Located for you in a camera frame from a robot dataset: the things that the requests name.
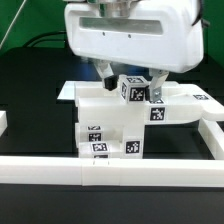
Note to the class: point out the white chair seat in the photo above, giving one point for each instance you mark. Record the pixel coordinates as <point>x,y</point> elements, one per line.
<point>131,138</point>

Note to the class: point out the white front rail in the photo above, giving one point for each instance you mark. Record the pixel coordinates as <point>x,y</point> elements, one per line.
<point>111,172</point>

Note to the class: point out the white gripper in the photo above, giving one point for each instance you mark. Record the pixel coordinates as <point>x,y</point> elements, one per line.
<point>158,34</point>

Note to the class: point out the white chair back frame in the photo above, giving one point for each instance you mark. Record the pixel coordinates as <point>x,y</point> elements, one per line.
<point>181,103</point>

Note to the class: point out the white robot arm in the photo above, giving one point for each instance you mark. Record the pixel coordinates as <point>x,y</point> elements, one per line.
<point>113,6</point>

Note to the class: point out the thin grey rod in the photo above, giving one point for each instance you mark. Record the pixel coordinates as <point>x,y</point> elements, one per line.
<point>18,12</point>

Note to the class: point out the white tagged cube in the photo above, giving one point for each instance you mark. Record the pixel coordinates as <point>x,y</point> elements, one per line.
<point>132,88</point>

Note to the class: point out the white left block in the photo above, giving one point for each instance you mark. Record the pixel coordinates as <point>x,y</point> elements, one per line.
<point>3,122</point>

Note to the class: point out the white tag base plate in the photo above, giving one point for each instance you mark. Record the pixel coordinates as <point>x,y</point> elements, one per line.
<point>68,91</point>

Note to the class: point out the white rail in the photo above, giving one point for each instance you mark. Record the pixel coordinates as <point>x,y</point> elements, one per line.
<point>111,172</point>
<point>213,136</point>

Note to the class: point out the white right rail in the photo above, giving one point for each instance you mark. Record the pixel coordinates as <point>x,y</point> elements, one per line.
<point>213,136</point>

